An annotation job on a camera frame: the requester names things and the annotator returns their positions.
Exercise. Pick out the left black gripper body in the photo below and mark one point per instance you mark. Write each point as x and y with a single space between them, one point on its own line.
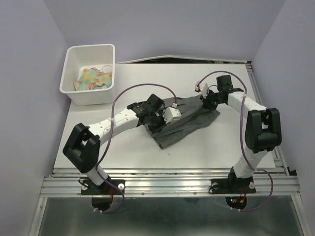
156 120

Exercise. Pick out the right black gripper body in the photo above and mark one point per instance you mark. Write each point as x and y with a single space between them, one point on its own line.
212 100

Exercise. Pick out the grey pleated skirt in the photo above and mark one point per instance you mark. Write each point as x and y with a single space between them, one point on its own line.
194 117

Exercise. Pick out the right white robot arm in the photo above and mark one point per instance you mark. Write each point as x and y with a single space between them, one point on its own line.
260 127

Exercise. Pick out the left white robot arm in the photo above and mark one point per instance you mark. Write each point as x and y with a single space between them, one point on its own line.
83 145

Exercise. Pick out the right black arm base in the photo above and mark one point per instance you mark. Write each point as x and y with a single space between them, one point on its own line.
236 191

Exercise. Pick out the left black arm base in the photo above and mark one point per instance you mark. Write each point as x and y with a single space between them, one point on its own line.
102 196

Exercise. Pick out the pastel tie-dye skirt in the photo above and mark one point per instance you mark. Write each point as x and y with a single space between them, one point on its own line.
94 79

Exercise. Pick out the white plastic bin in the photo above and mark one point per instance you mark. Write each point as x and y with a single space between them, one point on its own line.
79 57

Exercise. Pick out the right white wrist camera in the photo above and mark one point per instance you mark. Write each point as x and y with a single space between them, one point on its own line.
201 88

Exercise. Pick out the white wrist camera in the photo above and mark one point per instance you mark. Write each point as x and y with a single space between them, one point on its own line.
201 88
171 114

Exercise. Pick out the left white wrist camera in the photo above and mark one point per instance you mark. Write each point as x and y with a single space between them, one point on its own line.
171 114

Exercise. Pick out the aluminium rail frame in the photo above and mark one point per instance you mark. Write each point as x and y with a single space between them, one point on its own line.
167 191

